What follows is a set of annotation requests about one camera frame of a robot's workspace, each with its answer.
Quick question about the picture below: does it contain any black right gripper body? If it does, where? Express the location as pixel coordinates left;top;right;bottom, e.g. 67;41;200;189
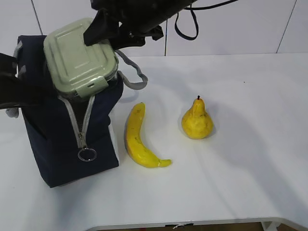
91;0;193;34

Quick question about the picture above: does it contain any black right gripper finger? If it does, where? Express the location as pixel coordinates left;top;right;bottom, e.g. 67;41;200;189
83;8;119;46
113;33;147;50

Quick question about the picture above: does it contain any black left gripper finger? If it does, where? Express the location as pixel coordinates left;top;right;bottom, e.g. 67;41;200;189
0;53;47;109

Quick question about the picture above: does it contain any glass container with green lid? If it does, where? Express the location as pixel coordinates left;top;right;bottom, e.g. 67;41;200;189
43;18;118;101

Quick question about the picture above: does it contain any navy blue lunch bag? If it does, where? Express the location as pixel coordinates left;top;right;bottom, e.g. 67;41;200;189
5;35;147;188

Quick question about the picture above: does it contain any yellow banana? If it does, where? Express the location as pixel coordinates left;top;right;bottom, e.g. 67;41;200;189
125;103;172;168

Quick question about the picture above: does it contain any yellow pear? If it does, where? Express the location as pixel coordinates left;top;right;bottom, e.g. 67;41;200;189
181;95;214;140

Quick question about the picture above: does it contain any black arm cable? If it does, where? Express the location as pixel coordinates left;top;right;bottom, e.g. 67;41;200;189
174;0;239;40

